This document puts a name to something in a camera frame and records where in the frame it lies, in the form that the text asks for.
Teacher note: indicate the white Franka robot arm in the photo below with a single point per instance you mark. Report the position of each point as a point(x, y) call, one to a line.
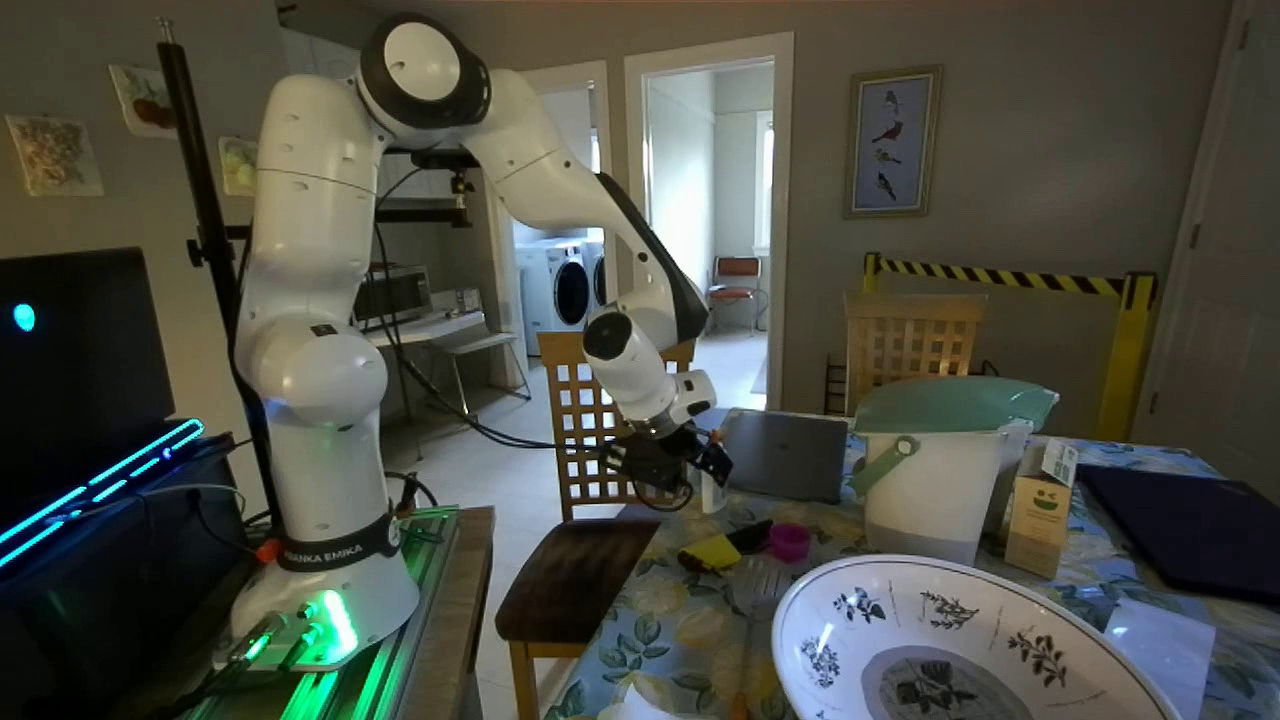
point(320, 265)

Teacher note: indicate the lemon print tablecloth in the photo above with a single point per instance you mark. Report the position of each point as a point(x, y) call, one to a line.
point(667, 626)

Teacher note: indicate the white floral ceramic bowl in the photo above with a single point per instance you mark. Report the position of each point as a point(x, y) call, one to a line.
point(854, 664)

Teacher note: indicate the white paper sheet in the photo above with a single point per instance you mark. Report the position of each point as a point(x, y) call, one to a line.
point(1166, 646)

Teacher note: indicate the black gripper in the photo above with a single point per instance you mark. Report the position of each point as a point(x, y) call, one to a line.
point(660, 455)

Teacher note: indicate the white panel door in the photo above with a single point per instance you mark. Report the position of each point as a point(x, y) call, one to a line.
point(1225, 332)

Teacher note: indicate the wooden lattice chair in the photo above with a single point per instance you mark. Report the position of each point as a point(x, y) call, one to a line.
point(586, 425)
point(912, 340)

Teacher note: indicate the framed bird picture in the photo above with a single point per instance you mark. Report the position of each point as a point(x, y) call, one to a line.
point(895, 144)

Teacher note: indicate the yellow black safety barrier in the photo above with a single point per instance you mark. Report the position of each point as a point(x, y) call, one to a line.
point(1135, 360)

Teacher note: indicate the white glue bottle orange cap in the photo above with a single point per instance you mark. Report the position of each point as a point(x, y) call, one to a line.
point(715, 496)

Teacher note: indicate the white side table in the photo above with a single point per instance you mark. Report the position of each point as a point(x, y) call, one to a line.
point(444, 329)

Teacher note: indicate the black computer monitor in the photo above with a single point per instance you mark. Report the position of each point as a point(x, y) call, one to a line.
point(82, 386)

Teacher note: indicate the dark blue notebook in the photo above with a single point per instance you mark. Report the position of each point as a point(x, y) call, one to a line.
point(1187, 525)

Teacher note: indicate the green lit robot base platform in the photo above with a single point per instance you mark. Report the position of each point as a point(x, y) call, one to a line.
point(443, 614)

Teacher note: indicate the black camera stand pole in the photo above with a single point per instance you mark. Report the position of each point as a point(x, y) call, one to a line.
point(201, 173)

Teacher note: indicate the white washing machine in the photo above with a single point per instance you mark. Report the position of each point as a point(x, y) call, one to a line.
point(564, 284)
point(600, 278)

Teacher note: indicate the small pink cup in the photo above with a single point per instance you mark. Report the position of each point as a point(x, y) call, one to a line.
point(790, 542)

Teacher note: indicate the colourful wall drawing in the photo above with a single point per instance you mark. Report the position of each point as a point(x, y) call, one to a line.
point(238, 167)
point(54, 156)
point(145, 102)

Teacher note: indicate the black box device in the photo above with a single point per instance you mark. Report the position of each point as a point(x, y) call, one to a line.
point(393, 292)

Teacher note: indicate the small yellow green carton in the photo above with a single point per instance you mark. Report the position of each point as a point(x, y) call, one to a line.
point(1042, 522)

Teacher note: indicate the red chair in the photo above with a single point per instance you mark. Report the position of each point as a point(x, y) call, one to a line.
point(736, 284)

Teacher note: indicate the black computer with cyan light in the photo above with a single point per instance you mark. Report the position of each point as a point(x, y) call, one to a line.
point(120, 586)

